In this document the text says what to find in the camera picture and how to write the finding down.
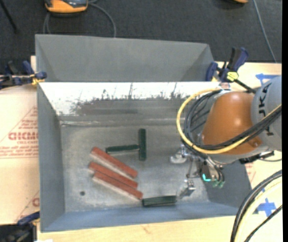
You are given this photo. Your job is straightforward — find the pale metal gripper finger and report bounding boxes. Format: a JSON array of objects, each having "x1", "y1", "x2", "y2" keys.
[
  {"x1": 177, "y1": 180, "x2": 197, "y2": 200},
  {"x1": 186, "y1": 160, "x2": 199, "y2": 179}
]

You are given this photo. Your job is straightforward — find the dark green flat block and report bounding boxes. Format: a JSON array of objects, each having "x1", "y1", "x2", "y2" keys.
[
  {"x1": 138, "y1": 128, "x2": 147, "y2": 161},
  {"x1": 105, "y1": 144, "x2": 141, "y2": 155},
  {"x1": 142, "y1": 195, "x2": 178, "y2": 207}
]

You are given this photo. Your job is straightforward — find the red-brown flat block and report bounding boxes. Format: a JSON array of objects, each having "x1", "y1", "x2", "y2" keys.
[
  {"x1": 88, "y1": 161, "x2": 139, "y2": 189},
  {"x1": 92, "y1": 170, "x2": 144, "y2": 201},
  {"x1": 90, "y1": 146, "x2": 139, "y2": 179}
]

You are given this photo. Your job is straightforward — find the grey metal bin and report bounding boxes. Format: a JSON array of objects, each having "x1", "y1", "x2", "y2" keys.
[{"x1": 34, "y1": 34, "x2": 253, "y2": 233}]

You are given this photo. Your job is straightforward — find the brown cardboard board, red print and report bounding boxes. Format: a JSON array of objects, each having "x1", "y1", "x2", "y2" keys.
[{"x1": 0, "y1": 55, "x2": 41, "y2": 226}]

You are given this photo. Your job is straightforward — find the black cylinder on white bracket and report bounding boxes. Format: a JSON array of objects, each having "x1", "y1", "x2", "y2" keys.
[{"x1": 239, "y1": 151, "x2": 275, "y2": 164}]

